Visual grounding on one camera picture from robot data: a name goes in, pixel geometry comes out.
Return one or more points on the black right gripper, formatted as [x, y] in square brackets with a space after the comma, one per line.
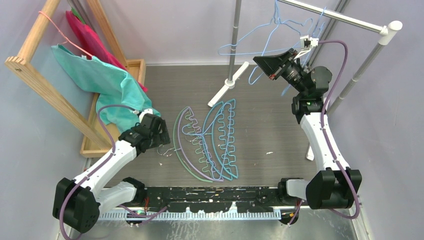
[273, 65]

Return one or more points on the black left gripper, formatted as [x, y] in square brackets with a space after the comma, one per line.
[162, 138]

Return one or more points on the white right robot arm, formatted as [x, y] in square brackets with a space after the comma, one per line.
[335, 185]

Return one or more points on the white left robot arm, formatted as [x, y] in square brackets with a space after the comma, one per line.
[80, 201]

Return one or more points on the green notched hanger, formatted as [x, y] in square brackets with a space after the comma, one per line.
[178, 149]

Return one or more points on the teal cloth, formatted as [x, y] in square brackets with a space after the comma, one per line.
[114, 85]

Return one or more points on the purple notched hanger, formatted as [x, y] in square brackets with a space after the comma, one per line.
[189, 149]

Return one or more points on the teal notched hanger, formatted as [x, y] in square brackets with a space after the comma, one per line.
[232, 159]
[215, 155]

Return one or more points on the metal garment rack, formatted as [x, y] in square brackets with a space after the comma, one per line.
[387, 33]

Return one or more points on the red cloth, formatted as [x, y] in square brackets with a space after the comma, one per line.
[90, 41]

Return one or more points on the pink hanger on rack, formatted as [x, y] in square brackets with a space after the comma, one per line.
[67, 40]

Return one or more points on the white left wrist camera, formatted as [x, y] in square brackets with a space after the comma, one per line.
[145, 117]

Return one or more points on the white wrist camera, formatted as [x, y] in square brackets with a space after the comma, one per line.
[145, 117]
[307, 43]

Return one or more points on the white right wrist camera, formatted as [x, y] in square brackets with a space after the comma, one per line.
[307, 43]

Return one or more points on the wooden clothes rack frame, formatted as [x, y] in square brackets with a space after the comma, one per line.
[94, 143]

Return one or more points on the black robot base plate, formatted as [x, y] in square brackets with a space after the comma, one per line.
[252, 199]

